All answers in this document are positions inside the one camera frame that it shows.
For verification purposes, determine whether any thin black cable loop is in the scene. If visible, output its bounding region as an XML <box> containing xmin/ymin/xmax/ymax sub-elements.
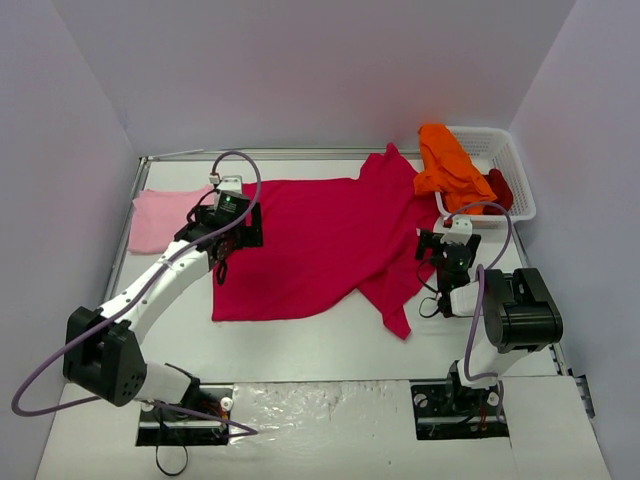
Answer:
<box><xmin>153</xmin><ymin>419</ymin><xmax>189</xmax><ymax>476</ymax></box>

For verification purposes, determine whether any white plastic basket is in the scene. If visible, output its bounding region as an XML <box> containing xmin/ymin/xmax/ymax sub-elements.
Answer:
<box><xmin>448</xmin><ymin>126</ymin><xmax>536</xmax><ymax>224</ymax></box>

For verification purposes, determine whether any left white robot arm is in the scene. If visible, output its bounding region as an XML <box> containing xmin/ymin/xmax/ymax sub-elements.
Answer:
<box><xmin>63</xmin><ymin>191</ymin><xmax>263</xmax><ymax>418</ymax></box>

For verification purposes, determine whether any folded pink t shirt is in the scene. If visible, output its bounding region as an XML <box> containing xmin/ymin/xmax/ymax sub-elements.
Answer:
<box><xmin>128</xmin><ymin>186</ymin><xmax>212</xmax><ymax>255</ymax></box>

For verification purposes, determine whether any dark red t shirt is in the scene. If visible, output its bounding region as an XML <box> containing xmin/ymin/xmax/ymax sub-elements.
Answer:
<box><xmin>471</xmin><ymin>168</ymin><xmax>514</xmax><ymax>216</ymax></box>

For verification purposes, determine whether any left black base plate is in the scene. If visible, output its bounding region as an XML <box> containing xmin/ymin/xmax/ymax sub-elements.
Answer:
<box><xmin>135</xmin><ymin>384</ymin><xmax>234</xmax><ymax>447</ymax></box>

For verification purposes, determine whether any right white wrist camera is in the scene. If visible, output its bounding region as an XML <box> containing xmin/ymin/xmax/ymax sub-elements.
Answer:
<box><xmin>440</xmin><ymin>215</ymin><xmax>473</xmax><ymax>245</ymax></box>

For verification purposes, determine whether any orange t shirt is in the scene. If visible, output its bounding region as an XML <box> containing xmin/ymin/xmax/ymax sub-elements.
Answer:
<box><xmin>413</xmin><ymin>124</ymin><xmax>497</xmax><ymax>212</ymax></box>

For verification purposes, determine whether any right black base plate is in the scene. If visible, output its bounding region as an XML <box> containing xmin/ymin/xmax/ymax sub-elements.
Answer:
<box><xmin>410</xmin><ymin>379</ymin><xmax>509</xmax><ymax>441</ymax></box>

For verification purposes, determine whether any magenta t shirt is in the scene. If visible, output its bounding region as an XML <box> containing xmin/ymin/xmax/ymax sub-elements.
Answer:
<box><xmin>212</xmin><ymin>144</ymin><xmax>439</xmax><ymax>340</ymax></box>

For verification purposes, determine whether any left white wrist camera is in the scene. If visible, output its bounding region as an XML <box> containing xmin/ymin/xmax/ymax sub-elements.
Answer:
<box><xmin>209</xmin><ymin>173</ymin><xmax>243</xmax><ymax>194</ymax></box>

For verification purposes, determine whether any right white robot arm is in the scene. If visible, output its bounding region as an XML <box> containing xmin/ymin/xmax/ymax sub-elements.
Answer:
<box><xmin>415</xmin><ymin>219</ymin><xmax>564</xmax><ymax>413</ymax></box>

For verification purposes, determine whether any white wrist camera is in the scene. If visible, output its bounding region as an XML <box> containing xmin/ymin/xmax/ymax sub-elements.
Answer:
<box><xmin>209</xmin><ymin>173</ymin><xmax>243</xmax><ymax>194</ymax></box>
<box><xmin>440</xmin><ymin>215</ymin><xmax>473</xmax><ymax>245</ymax></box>

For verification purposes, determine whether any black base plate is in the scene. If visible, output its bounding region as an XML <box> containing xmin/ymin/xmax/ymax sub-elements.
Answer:
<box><xmin>135</xmin><ymin>384</ymin><xmax>234</xmax><ymax>447</ymax></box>
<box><xmin>410</xmin><ymin>379</ymin><xmax>509</xmax><ymax>441</ymax></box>

